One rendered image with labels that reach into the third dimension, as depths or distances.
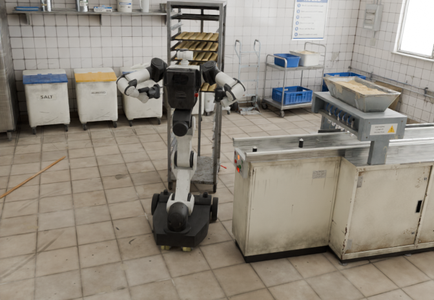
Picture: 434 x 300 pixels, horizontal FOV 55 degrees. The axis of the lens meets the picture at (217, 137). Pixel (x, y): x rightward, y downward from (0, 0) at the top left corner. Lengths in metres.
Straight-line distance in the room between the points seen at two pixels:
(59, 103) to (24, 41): 1.04
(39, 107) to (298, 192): 3.88
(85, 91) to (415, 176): 4.20
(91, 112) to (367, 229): 4.01
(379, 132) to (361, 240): 0.85
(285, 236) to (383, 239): 0.75
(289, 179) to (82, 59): 4.22
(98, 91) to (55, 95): 0.54
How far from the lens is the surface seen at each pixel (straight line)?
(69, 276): 3.25
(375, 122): 2.92
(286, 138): 3.20
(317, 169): 3.06
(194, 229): 3.31
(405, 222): 3.48
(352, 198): 3.08
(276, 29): 7.27
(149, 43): 6.55
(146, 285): 3.07
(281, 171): 2.93
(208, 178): 4.15
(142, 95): 3.26
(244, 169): 2.89
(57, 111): 5.95
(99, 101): 5.93
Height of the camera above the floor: 1.95
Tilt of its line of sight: 20 degrees down
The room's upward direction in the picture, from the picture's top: 2 degrees clockwise
